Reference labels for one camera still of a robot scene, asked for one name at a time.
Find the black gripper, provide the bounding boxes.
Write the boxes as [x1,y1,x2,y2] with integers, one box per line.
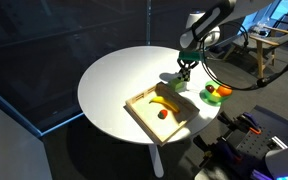
[177,59,199,80]

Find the red toy strawberry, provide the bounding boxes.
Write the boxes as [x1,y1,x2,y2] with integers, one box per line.
[158,109,168,119]

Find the black white square plush toy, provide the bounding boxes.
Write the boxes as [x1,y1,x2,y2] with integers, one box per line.
[179,70,190,82]

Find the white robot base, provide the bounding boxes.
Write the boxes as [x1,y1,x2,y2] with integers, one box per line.
[265,147,288,180]

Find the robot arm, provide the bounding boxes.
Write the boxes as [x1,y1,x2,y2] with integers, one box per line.
[179,0,274,51]

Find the dark purple toy plum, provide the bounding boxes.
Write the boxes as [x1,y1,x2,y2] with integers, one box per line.
[205,85,215,93]

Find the yellow toy lemon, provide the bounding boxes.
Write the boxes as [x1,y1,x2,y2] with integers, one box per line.
[211,91,221,97]

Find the orange toy fruit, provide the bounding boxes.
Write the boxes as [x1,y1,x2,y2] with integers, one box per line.
[216,86,232,97]

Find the yellow toy banana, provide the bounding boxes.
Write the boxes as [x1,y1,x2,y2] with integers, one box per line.
[150,96,180,113]

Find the wooden tray box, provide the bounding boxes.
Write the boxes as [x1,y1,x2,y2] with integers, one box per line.
[126,82,199,146]

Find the green cube block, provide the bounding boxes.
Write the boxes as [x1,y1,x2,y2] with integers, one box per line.
[169,78,185,91]

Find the green plastic bowl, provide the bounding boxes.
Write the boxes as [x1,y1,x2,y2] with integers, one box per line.
[200,81,232,106]

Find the white round table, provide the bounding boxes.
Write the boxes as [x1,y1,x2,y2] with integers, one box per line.
[77,45,222,179]

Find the purple orange clamp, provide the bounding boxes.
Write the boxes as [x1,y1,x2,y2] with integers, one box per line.
[193,135,243,168]
[217,111,261,134]

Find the wooden chair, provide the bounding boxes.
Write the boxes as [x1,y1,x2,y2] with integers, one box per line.
[223,25,288,78]

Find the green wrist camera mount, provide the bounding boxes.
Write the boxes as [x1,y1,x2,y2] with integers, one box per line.
[179,51,204,61]

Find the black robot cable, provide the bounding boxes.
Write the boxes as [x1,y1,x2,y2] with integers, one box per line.
[192,21,288,92]

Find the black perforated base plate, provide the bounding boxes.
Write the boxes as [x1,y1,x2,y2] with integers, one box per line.
[225,125,288,180]

